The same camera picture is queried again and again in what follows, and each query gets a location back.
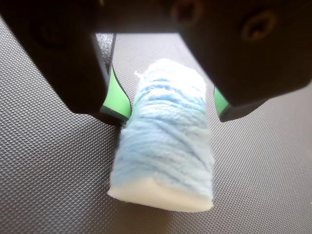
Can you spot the large dark grey mat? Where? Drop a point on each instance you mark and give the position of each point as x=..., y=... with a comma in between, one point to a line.
x=48, y=182

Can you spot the white block blue yarn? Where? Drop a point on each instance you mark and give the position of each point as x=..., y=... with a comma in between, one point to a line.
x=165, y=146

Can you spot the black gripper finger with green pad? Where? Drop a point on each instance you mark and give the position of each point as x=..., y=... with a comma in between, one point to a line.
x=243, y=56
x=61, y=61

